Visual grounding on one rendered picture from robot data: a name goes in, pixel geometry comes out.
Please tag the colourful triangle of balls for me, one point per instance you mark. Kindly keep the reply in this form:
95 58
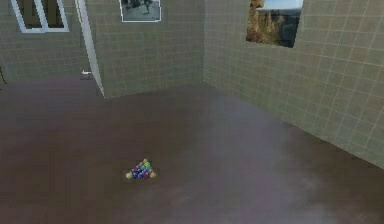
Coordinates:
141 170

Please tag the grey framed picture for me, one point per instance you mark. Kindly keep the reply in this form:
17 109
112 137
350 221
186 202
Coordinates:
140 10

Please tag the brown landscape picture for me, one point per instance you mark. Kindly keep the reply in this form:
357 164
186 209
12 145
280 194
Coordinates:
273 23

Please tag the white room door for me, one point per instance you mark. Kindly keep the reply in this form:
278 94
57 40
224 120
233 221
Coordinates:
90 43

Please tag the white framed window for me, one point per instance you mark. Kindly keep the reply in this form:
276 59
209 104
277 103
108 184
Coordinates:
41 16

